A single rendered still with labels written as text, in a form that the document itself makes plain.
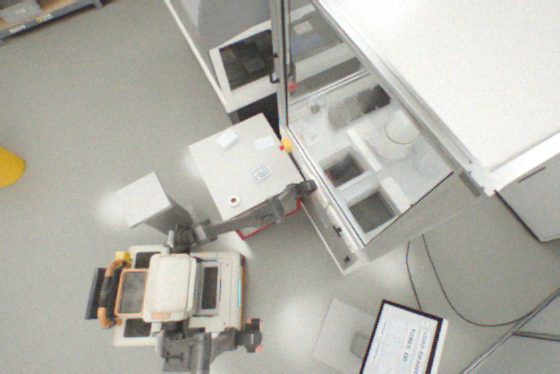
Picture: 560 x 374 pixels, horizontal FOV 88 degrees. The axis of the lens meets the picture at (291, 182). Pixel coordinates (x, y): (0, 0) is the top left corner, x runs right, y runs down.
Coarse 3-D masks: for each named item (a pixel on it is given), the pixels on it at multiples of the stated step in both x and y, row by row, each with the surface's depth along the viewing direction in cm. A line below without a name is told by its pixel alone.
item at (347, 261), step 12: (300, 168) 203; (312, 192) 203; (312, 204) 222; (312, 216) 244; (324, 216) 205; (324, 228) 223; (324, 240) 245; (336, 240) 206; (336, 252) 224; (348, 252) 191; (336, 264) 241; (348, 264) 206; (360, 264) 175
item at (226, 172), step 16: (240, 128) 211; (256, 128) 211; (208, 144) 206; (240, 144) 206; (208, 160) 201; (224, 160) 201; (240, 160) 201; (256, 160) 201; (272, 160) 201; (288, 160) 200; (208, 176) 196; (224, 176) 196; (240, 176) 196; (272, 176) 196; (288, 176) 196; (224, 192) 192; (240, 192) 192; (256, 192) 192; (272, 192) 192; (224, 208) 188; (240, 208) 188; (288, 208) 237
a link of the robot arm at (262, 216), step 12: (264, 204) 116; (276, 204) 116; (240, 216) 119; (252, 216) 112; (264, 216) 113; (276, 216) 115; (192, 228) 130; (204, 228) 128; (216, 228) 124; (228, 228) 120; (240, 228) 117; (204, 240) 130
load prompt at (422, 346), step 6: (420, 330) 126; (426, 330) 125; (420, 336) 125; (426, 336) 123; (420, 342) 124; (426, 342) 122; (420, 348) 122; (426, 348) 121; (414, 354) 123; (420, 354) 121; (426, 354) 119; (414, 360) 121; (420, 360) 120; (414, 366) 120; (420, 366) 119; (414, 372) 119; (420, 372) 117
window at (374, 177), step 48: (288, 0) 103; (288, 48) 123; (336, 48) 89; (288, 96) 154; (336, 96) 104; (384, 96) 78; (336, 144) 125; (384, 144) 90; (336, 192) 155; (384, 192) 105
